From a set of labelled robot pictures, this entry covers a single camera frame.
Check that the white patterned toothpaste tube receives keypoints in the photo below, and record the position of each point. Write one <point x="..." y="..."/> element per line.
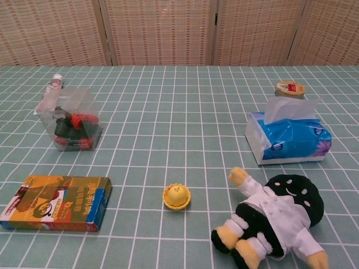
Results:
<point x="55" y="83"/>

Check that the blue tissue pack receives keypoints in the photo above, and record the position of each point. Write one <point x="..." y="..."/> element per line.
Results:
<point x="297" y="137"/>

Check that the orange brown snack box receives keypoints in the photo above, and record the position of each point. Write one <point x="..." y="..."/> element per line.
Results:
<point x="53" y="204"/>

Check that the green grid tablecloth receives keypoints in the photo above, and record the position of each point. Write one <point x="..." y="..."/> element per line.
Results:
<point x="174" y="126"/>

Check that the white paper napkin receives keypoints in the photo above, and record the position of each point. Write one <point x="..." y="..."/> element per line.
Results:
<point x="286" y="109"/>

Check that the yellow egg tart toy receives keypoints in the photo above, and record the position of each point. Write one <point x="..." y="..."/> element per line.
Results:
<point x="176" y="196"/>

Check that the clear plastic box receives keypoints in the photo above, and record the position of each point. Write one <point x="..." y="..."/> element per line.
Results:
<point x="70" y="97"/>

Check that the black plush doll white coat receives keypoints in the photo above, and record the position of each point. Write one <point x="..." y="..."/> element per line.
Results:
<point x="283" y="213"/>

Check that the woven folding screen panel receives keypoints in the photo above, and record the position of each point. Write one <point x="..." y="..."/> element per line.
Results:
<point x="255" y="30"/>
<point x="331" y="30"/>
<point x="160" y="30"/>
<point x="50" y="30"/>

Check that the red black toy car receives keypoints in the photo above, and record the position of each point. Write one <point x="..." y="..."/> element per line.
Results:
<point x="76" y="121"/>

